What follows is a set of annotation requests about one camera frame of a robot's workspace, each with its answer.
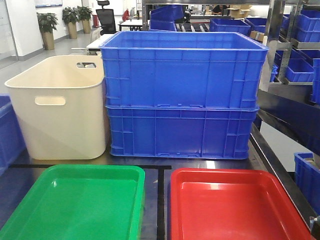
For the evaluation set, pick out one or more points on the red plastic tray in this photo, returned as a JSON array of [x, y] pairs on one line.
[[232, 204]]

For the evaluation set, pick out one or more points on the potted plant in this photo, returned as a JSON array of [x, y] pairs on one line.
[[70, 18], [84, 15], [47, 23]]

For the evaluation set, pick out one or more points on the green plastic tray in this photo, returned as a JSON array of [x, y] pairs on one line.
[[81, 202]]

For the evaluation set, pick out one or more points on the blue stacking crate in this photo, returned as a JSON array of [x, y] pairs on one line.
[[201, 133], [182, 69]]

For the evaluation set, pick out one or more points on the potted plant middle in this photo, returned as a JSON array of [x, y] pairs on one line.
[[70, 18]]

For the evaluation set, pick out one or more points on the potted plant left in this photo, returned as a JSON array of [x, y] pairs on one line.
[[47, 23]]

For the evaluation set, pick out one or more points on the potted plant right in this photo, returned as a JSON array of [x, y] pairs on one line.
[[84, 15]]

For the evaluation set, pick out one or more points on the black mesh office chair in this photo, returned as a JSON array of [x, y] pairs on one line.
[[106, 18]]

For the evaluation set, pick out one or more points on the lower blue stacking crate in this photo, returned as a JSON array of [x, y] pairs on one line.
[[201, 133]]

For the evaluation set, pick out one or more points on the upper blue stacking crate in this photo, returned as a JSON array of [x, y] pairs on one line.
[[182, 69]]

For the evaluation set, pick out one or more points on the cream plastic basket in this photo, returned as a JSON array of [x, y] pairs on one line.
[[59, 104]]

